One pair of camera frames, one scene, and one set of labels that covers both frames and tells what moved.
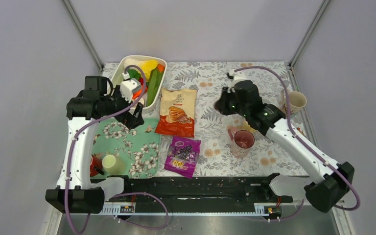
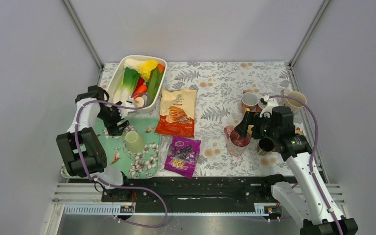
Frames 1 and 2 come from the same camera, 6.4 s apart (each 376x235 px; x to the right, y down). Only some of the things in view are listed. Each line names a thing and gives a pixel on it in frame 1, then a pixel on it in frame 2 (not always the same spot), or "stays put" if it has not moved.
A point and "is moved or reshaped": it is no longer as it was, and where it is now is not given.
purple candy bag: (182, 156) stays put
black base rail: (199, 190) stays put
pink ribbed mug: (242, 140) is moved or reshaped
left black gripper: (132, 120) -> (112, 128)
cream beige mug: (297, 101) stays put
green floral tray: (139, 146) stays put
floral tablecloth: (196, 140) stays put
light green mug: (113, 165) -> (134, 142)
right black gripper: (221, 104) -> (242, 128)
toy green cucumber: (153, 85) stays put
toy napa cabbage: (146, 65) stays put
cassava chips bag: (177, 113) stays put
